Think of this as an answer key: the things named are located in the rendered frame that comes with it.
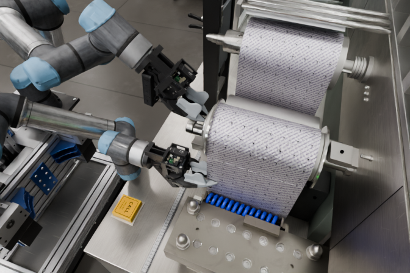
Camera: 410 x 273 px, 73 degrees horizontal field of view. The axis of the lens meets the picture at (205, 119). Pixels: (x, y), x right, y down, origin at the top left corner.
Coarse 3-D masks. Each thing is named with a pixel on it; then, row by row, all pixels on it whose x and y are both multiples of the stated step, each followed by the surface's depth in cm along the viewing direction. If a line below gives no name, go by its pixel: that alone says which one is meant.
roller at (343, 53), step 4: (344, 36) 69; (344, 40) 67; (348, 40) 67; (344, 44) 66; (348, 44) 66; (344, 48) 66; (340, 52) 66; (344, 52) 65; (340, 56) 66; (344, 56) 65; (340, 60) 66; (344, 60) 65; (340, 64) 66; (336, 68) 66; (340, 68) 66; (336, 72) 67; (340, 72) 66; (336, 76) 67; (332, 80) 68; (336, 80) 68; (332, 84) 69; (328, 88) 72; (332, 88) 71
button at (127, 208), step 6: (126, 198) 91; (132, 198) 91; (120, 204) 90; (126, 204) 90; (132, 204) 90; (138, 204) 90; (114, 210) 88; (120, 210) 88; (126, 210) 88; (132, 210) 88; (120, 216) 87; (126, 216) 87; (132, 216) 87
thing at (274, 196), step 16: (208, 160) 69; (208, 176) 75; (224, 176) 72; (240, 176) 69; (256, 176) 66; (224, 192) 79; (240, 192) 75; (256, 192) 72; (272, 192) 69; (288, 192) 66; (256, 208) 79; (272, 208) 75; (288, 208) 72
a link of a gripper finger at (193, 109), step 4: (180, 100) 66; (184, 100) 66; (176, 104) 66; (180, 104) 67; (184, 104) 66; (188, 104) 66; (192, 104) 65; (196, 104) 65; (184, 108) 67; (188, 108) 67; (192, 108) 67; (196, 108) 66; (200, 108) 65; (188, 112) 68; (192, 112) 68; (196, 112) 67; (188, 116) 68; (192, 116) 68; (196, 116) 68; (200, 116) 70; (196, 120) 69; (200, 120) 69
